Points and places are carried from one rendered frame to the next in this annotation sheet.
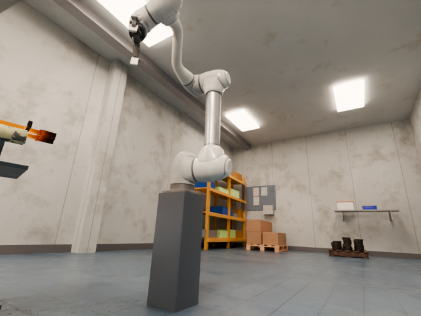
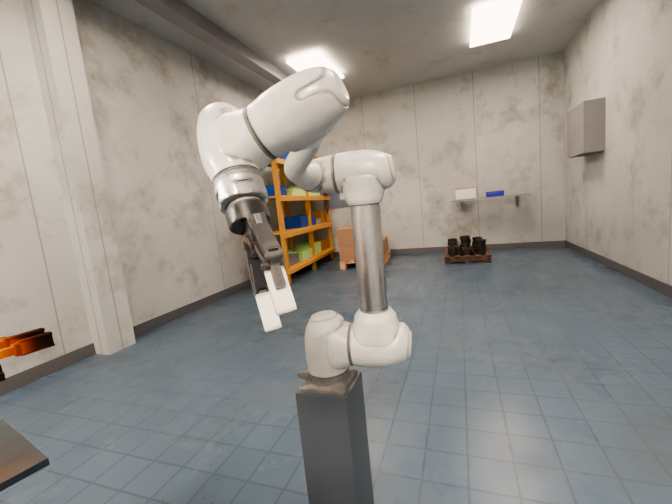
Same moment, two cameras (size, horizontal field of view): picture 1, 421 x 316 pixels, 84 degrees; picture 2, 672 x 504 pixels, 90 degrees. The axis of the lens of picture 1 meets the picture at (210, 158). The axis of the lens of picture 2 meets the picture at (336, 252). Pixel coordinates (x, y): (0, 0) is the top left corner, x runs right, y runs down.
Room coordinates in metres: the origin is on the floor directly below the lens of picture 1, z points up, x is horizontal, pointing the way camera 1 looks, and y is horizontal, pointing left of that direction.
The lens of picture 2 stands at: (0.25, 0.35, 1.26)
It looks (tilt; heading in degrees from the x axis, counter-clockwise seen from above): 8 degrees down; 348
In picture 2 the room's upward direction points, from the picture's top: 6 degrees counter-clockwise
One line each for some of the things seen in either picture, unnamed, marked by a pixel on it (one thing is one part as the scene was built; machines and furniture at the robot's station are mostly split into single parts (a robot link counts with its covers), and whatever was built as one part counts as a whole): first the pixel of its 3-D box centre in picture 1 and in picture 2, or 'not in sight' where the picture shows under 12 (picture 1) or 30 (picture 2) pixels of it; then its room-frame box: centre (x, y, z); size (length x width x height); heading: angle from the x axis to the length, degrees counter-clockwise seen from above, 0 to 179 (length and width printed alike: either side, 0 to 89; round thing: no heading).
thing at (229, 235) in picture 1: (222, 205); (298, 212); (7.35, -0.43, 1.24); 2.73 x 0.72 x 2.47; 148
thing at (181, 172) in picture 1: (185, 168); (328, 340); (1.46, 0.16, 0.77); 0.18 x 0.16 x 0.22; 64
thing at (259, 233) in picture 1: (267, 235); (365, 243); (7.25, -1.80, 0.41); 1.44 x 0.98 x 0.81; 148
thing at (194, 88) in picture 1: (195, 86); (319, 176); (1.43, 0.13, 1.37); 0.18 x 0.14 x 0.13; 154
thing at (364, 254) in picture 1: (348, 246); (465, 246); (6.23, -3.55, 0.22); 1.28 x 0.84 x 0.44; 148
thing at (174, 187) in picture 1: (179, 190); (324, 374); (1.47, 0.19, 0.63); 0.22 x 0.18 x 0.06; 58
